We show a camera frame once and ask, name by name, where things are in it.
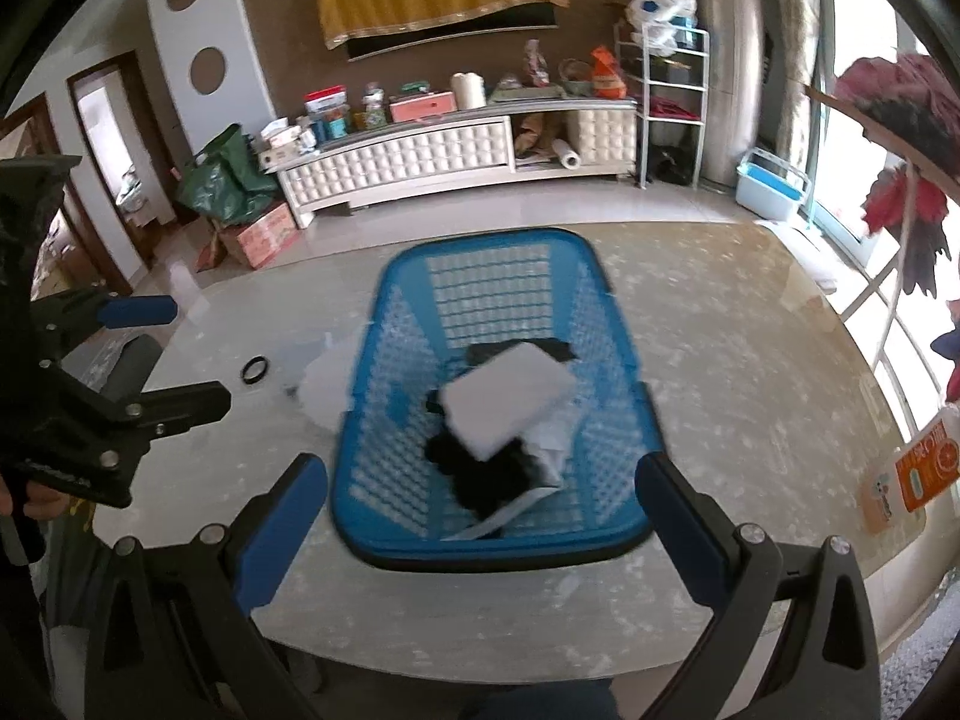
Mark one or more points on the white plastic bags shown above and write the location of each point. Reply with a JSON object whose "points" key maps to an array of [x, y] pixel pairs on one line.
{"points": [[660, 4]]}

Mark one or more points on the pile of pink dark clothes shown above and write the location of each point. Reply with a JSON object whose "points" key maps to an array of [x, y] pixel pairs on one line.
{"points": [[892, 90]]}

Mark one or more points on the round brown wall decor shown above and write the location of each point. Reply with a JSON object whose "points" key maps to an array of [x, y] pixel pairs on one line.
{"points": [[208, 69]]}

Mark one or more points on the black fluffy garment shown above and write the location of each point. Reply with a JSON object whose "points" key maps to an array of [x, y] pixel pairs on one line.
{"points": [[480, 487]]}

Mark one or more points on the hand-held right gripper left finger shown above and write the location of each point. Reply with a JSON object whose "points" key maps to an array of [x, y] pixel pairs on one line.
{"points": [[281, 532]]}

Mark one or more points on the person's left hand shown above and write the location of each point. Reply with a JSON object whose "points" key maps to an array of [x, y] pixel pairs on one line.
{"points": [[41, 502]]}

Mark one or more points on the green bag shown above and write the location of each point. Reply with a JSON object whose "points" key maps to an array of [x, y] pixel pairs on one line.
{"points": [[225, 180]]}

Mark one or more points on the standing air conditioner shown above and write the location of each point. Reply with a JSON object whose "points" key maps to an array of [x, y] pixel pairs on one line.
{"points": [[731, 90]]}

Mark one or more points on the orange white bottle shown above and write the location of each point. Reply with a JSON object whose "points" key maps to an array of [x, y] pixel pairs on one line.
{"points": [[922, 465]]}

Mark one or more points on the blue plastic basket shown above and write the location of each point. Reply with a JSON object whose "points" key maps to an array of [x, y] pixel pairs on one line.
{"points": [[360, 465]]}

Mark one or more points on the brown door frame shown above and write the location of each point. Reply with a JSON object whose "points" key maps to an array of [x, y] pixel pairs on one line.
{"points": [[146, 127]]}

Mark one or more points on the wall television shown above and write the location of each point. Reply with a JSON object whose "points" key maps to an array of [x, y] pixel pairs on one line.
{"points": [[450, 35]]}

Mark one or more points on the white jug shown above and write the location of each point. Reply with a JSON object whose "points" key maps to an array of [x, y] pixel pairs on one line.
{"points": [[469, 90]]}

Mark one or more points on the white translucent plastic bag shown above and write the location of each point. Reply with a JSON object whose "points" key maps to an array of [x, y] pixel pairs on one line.
{"points": [[326, 390]]}

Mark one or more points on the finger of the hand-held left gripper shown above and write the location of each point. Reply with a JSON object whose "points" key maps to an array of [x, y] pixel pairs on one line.
{"points": [[142, 311], [180, 401]]}

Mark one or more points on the white television cabinet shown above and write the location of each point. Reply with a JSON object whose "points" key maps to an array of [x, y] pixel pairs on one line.
{"points": [[405, 157]]}

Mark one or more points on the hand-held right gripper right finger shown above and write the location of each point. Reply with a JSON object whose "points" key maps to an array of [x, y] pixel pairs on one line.
{"points": [[686, 532]]}

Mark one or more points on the paper roll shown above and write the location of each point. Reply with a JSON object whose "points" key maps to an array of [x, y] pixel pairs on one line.
{"points": [[566, 154]]}

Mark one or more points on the orange bag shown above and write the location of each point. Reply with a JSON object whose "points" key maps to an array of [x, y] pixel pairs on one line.
{"points": [[609, 71]]}

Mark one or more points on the blue white mop bucket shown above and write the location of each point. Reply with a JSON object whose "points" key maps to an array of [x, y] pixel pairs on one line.
{"points": [[772, 184]]}

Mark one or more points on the cardboard box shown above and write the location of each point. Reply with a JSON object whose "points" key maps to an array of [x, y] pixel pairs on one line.
{"points": [[262, 236]]}

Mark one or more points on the hanging red dark clothes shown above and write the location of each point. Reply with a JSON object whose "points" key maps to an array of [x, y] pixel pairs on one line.
{"points": [[907, 217]]}

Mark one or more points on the person's dark blue clothing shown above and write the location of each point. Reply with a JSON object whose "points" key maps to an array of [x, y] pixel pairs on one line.
{"points": [[540, 701]]}

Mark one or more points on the white metal shelf rack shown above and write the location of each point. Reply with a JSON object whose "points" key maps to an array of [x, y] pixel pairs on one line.
{"points": [[675, 101]]}

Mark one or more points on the patterned curtain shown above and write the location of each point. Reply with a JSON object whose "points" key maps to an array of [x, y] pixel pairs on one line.
{"points": [[795, 52]]}

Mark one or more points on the white garment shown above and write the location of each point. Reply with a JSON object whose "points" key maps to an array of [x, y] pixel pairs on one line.
{"points": [[551, 442]]}

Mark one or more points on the red white box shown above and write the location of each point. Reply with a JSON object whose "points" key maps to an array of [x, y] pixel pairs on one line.
{"points": [[326, 101]]}

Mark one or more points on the pink storage box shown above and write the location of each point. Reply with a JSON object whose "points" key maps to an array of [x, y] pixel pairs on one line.
{"points": [[422, 107]]}

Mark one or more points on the white cloth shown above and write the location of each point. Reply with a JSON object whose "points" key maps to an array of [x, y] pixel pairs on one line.
{"points": [[502, 397]]}

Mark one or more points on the tissue box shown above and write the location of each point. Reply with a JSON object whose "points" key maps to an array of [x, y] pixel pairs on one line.
{"points": [[285, 142]]}

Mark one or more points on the wooden drying rack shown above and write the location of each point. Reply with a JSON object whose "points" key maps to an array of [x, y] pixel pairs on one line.
{"points": [[862, 116]]}

